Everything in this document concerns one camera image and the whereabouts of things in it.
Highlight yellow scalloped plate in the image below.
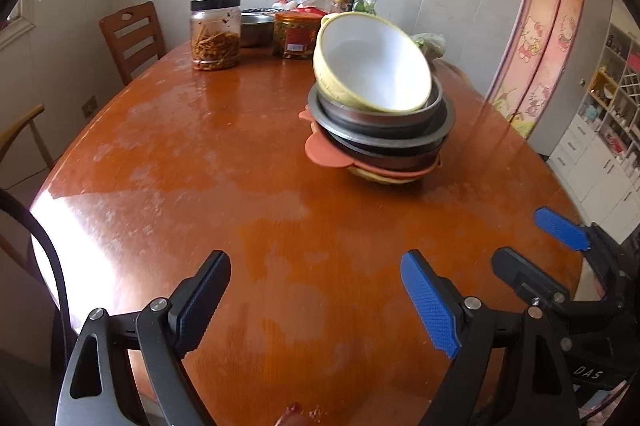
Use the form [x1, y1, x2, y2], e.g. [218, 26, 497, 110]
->
[347, 154, 442, 185]

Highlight large steel bowl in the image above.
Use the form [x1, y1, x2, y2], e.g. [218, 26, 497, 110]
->
[307, 86, 456, 149]

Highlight small steel bowl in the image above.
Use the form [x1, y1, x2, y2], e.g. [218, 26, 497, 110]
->
[316, 78, 444, 137]

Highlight orange silicone plate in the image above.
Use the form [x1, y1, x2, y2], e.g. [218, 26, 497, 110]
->
[297, 104, 444, 179]

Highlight cream bowl with handle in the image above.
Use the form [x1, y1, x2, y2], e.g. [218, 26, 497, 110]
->
[312, 12, 433, 114]

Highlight shallow steel pan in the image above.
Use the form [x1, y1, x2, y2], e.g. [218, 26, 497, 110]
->
[320, 129, 442, 171]

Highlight white display cabinet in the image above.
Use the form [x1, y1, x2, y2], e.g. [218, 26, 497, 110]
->
[548, 0, 639, 243]

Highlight hello kitty pink door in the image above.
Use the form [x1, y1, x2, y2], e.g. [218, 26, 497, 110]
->
[489, 0, 585, 138]

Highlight curved-back wooden chair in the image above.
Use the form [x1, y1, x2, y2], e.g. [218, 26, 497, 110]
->
[0, 103, 56, 267]

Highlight green vegetables in bag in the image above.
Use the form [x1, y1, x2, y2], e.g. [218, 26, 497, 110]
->
[411, 33, 446, 61]

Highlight brown slatted wooden chair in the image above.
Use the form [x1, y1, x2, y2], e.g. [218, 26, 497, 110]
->
[99, 1, 166, 85]

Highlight clear jar black lid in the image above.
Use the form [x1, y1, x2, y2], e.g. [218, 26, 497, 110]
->
[190, 0, 241, 71]

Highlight steel basin behind jars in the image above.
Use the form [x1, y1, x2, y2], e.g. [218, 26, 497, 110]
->
[241, 9, 274, 48]

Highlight orange-lid pickle jar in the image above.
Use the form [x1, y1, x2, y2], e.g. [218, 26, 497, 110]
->
[273, 12, 322, 59]

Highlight dark sauce bottle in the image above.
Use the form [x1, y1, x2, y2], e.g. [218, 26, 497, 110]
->
[330, 0, 349, 14]

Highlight red white plastic bag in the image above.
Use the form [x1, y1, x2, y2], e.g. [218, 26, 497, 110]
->
[271, 0, 333, 16]

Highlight black cable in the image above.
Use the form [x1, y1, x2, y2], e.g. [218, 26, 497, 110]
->
[0, 188, 76, 357]

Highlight wall power socket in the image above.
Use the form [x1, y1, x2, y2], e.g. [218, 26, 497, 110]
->
[81, 96, 99, 121]

